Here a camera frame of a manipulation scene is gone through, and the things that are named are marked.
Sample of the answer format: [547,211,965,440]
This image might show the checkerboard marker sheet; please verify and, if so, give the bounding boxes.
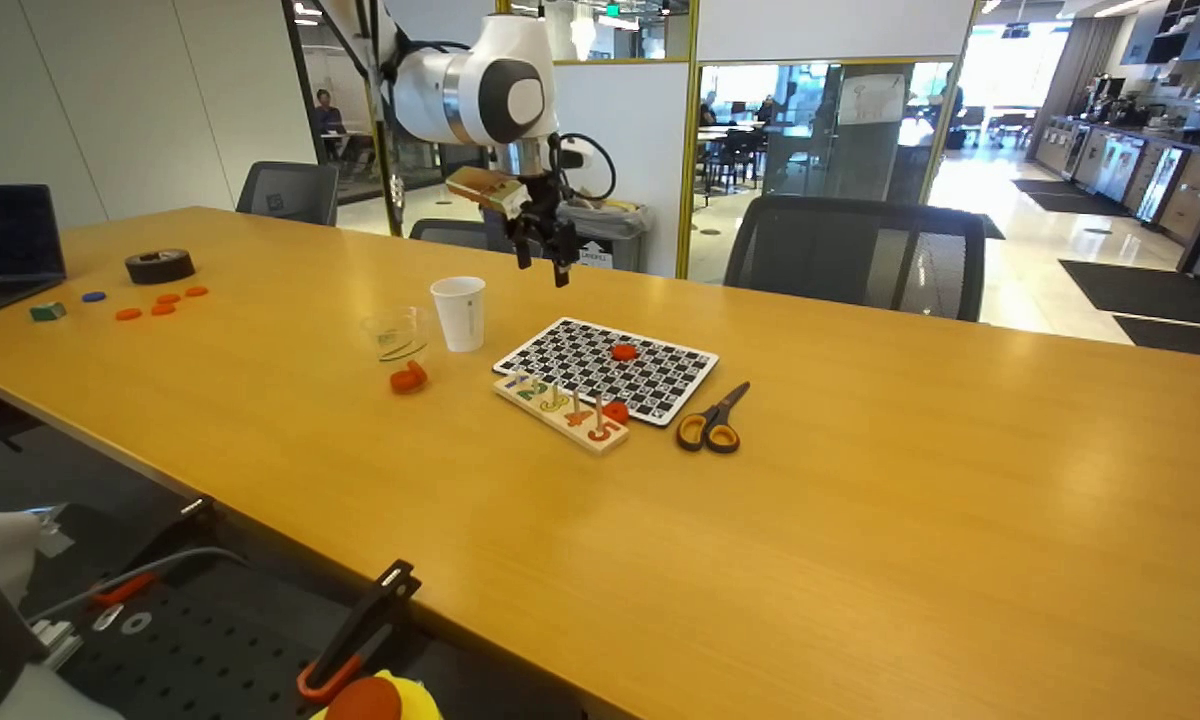
[490,316,721,427]

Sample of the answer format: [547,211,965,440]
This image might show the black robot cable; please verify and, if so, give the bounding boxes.
[283,0,412,238]

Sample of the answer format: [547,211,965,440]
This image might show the black orange clamp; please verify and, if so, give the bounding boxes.
[294,560,419,709]

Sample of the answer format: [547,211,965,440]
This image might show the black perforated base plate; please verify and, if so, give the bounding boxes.
[22,498,609,720]

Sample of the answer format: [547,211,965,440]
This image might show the orange disc with hole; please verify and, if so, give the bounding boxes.
[389,365,429,396]

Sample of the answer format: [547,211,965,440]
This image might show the wooden number puzzle board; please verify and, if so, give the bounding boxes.
[495,371,629,450]

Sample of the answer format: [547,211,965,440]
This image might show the green flat chip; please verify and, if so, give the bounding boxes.
[26,305,67,322]

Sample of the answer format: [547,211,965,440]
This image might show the transparent plastic cup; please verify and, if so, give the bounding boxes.
[371,305,429,365]

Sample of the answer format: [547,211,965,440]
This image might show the black laptop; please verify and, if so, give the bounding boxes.
[0,183,63,287]

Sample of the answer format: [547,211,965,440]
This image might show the black tape roll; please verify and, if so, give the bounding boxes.
[122,248,194,283]

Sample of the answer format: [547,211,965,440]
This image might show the black office chair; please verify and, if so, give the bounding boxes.
[722,194,986,322]

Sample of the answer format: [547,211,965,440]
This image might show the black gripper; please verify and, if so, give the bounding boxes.
[506,179,580,287]

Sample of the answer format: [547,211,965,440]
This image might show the yellow emergency stop button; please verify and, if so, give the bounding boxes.
[313,673,444,720]

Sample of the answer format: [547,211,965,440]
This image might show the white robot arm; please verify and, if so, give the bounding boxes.
[304,0,580,283]

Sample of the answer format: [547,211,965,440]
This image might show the grey office chair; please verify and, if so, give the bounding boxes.
[237,158,339,222]

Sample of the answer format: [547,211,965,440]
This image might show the orange disc by puzzle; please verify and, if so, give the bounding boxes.
[601,399,633,422]

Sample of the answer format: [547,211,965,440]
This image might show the orange flat chips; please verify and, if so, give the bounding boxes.
[110,283,209,318]

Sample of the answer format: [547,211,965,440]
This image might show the white paper cup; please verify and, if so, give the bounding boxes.
[429,274,482,350]

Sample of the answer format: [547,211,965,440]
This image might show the orange handled scissors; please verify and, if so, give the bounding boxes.
[676,384,748,457]

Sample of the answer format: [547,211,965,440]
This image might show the orange disc on sheet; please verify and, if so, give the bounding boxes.
[609,338,639,365]

